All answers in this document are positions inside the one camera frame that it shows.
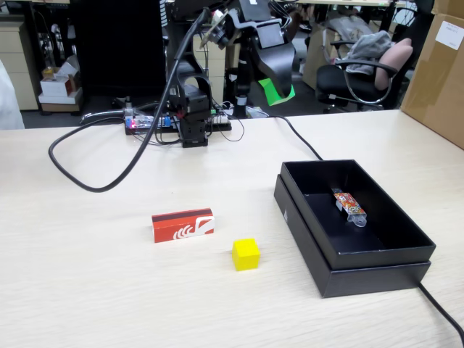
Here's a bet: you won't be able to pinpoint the white carton red side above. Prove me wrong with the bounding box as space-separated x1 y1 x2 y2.
39 76 79 98

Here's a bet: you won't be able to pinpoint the yellow wooden cube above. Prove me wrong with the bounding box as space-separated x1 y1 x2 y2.
231 238 261 272

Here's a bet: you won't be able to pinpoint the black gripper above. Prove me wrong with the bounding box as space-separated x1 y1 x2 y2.
237 3 296 100

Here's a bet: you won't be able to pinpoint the person in white clothes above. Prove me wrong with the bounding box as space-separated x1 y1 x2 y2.
0 59 25 131

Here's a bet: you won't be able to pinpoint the pink cushion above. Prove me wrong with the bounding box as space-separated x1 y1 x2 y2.
373 38 414 91

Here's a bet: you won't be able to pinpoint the red orange carton box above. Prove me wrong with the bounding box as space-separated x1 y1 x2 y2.
151 207 215 244

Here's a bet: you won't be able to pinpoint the grey cloth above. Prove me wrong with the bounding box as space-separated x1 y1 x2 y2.
342 30 394 75

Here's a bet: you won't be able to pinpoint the robot controller circuit board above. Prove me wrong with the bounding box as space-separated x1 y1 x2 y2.
123 109 233 136

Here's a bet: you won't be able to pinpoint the beige desk cabinet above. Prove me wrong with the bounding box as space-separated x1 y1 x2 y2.
191 32 233 107

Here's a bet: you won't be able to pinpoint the black open box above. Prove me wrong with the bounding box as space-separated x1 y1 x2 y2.
273 173 432 299
281 159 436 271

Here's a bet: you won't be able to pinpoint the black office chair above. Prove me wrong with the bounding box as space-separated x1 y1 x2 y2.
315 36 414 112

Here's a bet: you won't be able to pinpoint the thick black camera cable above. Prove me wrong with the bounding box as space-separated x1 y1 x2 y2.
48 7 213 193

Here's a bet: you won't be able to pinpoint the open white carton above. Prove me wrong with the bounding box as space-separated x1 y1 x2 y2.
54 54 81 79

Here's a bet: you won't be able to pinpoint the clear plastic bag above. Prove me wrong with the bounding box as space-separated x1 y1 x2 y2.
326 16 375 37

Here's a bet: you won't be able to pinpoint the patterned USB stick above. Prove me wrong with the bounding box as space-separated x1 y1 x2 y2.
331 187 368 228

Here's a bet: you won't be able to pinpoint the large brown cardboard box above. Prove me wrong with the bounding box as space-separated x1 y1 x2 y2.
400 12 464 150

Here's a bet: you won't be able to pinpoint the white shipping label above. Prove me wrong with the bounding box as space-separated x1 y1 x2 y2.
434 20 464 51

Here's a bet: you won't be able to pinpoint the thick black power cable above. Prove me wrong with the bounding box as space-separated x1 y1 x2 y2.
268 115 464 340

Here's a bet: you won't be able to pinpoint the flat white carton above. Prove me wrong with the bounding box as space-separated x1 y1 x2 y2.
38 88 83 107

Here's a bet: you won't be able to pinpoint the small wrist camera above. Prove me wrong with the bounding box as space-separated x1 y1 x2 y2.
199 9 233 50

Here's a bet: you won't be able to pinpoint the black monitor back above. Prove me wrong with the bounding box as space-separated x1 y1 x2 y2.
70 0 170 99

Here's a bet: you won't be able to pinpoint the beige drawer cabinet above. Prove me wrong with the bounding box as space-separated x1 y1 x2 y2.
0 21 39 112

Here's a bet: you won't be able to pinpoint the seated person dark legs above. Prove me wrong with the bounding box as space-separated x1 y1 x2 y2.
289 3 315 34

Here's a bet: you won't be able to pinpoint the black jointed pole white rings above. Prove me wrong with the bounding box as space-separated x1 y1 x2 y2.
224 39 255 119

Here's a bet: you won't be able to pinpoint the small brown cardboard box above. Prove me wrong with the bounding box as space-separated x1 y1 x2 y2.
431 0 464 15

